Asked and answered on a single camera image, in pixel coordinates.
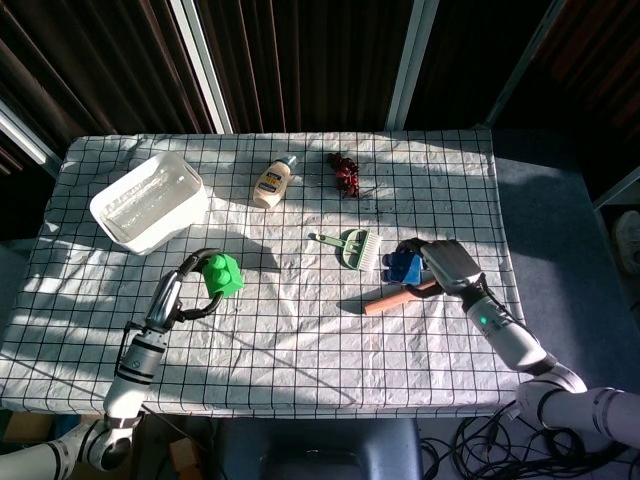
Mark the metallic black right robot hand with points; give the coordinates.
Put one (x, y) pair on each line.
(452, 265)

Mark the metallic black left robot hand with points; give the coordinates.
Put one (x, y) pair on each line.
(162, 300)

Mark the green and blue toy block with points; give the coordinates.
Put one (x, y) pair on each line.
(225, 280)

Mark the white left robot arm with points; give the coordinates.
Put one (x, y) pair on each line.
(135, 365)

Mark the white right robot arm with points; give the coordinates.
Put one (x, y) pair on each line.
(510, 340)

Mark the wooden rolling pin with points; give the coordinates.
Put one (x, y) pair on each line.
(390, 302)

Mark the white plastic basin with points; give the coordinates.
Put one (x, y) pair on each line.
(150, 205)

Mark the green hand brush white bristles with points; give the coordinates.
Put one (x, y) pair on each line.
(352, 247)

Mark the dark red grape bunch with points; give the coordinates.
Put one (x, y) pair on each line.
(346, 177)

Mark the white black-grid tablecloth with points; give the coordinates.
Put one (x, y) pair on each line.
(300, 350)

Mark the small orange box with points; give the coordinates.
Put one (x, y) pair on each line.
(182, 452)

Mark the beige squeeze bottle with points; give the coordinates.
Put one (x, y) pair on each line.
(270, 187)

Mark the white shoe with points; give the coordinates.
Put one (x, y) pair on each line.
(629, 235)

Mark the brown cardboard box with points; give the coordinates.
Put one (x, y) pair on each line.
(25, 427)

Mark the dark blue-grey chair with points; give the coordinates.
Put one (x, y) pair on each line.
(320, 445)

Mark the dark brown curtain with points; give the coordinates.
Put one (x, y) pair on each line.
(325, 60)

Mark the white window frame post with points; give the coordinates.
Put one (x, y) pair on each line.
(406, 65)
(200, 65)
(525, 60)
(620, 187)
(25, 137)

